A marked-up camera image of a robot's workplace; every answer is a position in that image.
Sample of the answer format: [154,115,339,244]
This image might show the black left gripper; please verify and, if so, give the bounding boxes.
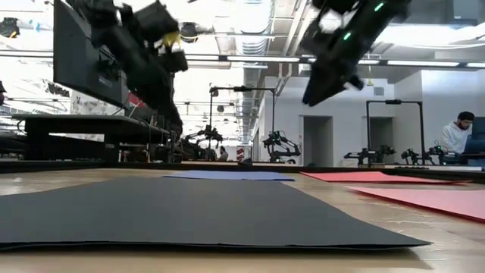
[127,60,183,132]

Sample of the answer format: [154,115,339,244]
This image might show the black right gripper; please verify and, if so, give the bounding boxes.
[302,56,365,107]

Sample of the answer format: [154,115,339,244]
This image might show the blue paper sheet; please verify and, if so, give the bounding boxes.
[162,169,296,182]

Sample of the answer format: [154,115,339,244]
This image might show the black paper sheet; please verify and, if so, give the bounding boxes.
[0,177,431,251]

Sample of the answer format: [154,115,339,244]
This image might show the red paper sheet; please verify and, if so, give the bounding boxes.
[300,171,473,186]

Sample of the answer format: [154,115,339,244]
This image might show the pink paper sheet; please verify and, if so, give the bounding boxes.
[346,185,485,224]

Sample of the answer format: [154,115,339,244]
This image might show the black computer tower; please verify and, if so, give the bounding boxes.
[128,104,179,133]

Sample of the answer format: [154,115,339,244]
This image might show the red box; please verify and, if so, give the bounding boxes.
[127,93,147,111]

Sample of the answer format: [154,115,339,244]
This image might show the black background robot arms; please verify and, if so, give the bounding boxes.
[262,130,302,165]
[180,126,224,161]

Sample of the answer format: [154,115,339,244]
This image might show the grey door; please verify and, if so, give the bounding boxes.
[302,115,334,168]

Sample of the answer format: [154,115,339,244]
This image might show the standing desk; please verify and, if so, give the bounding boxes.
[11,112,171,162]

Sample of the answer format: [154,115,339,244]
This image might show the black dome ceiling device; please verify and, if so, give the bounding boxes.
[180,21,208,44]

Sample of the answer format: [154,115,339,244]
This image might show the black computer monitor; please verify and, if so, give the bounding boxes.
[52,0,130,110]

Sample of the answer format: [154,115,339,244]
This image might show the blue chair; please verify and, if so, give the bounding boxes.
[460,115,485,168]

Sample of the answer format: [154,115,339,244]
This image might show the light background work table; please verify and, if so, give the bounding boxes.
[343,162,484,171]

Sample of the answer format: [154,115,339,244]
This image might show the black hanging ceiling device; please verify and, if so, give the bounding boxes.
[0,17,20,39]

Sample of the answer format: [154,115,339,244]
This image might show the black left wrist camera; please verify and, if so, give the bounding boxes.
[161,51,189,73]

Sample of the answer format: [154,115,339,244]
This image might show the black background gantry frame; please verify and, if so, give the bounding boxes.
[365,99,424,166]
[209,85,277,142]

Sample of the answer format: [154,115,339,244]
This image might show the yellow cable label tag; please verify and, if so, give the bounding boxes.
[162,32,183,49]

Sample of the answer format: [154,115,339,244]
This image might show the black table frame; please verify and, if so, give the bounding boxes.
[0,158,485,184]

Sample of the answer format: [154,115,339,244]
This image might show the silver ventilation duct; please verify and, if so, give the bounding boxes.
[233,0,276,88]

